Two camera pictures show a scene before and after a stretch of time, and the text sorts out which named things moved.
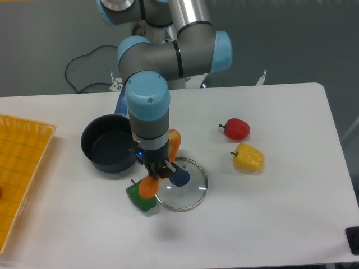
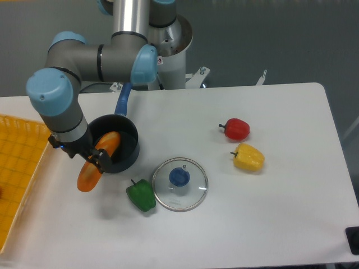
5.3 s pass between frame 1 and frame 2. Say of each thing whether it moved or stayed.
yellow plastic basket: stayed
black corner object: stayed
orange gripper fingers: moved
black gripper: moved
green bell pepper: stayed
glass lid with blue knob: stayed
